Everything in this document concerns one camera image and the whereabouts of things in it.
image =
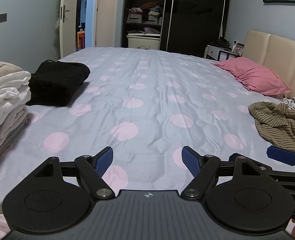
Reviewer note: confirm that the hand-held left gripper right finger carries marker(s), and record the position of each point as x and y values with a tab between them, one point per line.
191	161

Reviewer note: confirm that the grey folded garment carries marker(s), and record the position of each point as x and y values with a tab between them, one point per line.
7	147

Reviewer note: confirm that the black folded pants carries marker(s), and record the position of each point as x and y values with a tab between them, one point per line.
60	82

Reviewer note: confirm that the checkered storage basket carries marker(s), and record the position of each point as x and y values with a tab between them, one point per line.
155	19
135	18

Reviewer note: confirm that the white nightstand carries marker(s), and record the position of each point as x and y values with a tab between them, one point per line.
217	53

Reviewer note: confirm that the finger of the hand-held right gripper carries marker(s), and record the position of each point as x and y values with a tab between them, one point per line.
282	153
292	180

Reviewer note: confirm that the black wardrobe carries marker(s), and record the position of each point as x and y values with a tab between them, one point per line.
195	17

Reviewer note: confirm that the photo frame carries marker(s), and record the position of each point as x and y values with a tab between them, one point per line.
238	49

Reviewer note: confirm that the brown striped sweater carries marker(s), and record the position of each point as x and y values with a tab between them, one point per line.
277	127

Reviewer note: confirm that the white storage bin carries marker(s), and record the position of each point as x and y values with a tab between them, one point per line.
143	42

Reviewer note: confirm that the white room door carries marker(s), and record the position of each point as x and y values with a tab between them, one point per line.
68	30

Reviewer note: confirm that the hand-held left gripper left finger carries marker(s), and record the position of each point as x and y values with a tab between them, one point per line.
103	162

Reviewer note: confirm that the beige padded headboard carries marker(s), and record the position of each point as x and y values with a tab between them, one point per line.
282	52

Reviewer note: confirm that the pink pillow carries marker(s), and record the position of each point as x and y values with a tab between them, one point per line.
257	76

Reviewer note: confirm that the white hallway door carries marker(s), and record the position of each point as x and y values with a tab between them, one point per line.
110	15

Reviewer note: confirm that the pile of clothes on shelf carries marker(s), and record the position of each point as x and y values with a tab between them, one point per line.
150	8

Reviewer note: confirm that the grey pink-dotted bed sheet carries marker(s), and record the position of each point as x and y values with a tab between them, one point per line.
150	85

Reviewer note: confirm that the purple cloth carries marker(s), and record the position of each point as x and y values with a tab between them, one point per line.
152	30

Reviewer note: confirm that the red and yellow chair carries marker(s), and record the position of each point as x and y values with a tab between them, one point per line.
80	40

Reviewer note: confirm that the black bag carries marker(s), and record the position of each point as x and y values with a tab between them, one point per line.
220	43

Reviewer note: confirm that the light beige folded garment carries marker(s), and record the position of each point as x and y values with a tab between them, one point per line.
10	127

